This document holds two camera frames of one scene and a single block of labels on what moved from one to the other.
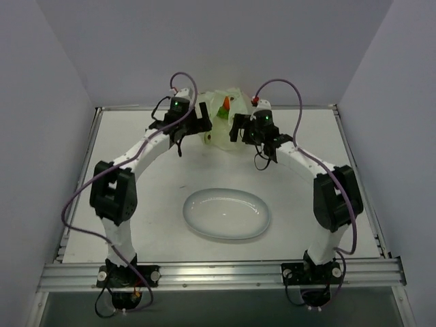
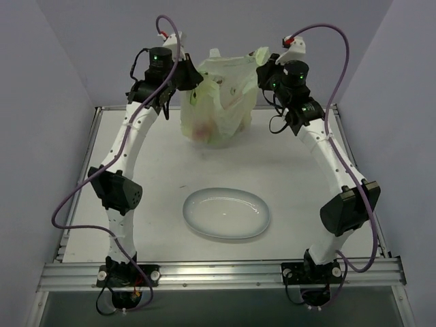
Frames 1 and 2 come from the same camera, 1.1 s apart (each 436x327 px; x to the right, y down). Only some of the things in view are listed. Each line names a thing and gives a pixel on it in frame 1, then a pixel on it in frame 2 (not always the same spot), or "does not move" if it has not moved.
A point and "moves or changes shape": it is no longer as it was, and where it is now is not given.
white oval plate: x=226 y=214 does not move
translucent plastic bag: x=219 y=136 moves or changes shape
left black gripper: x=199 y=119 to x=190 y=76
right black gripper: x=239 y=127 to x=264 y=70
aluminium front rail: x=357 y=273 does not move
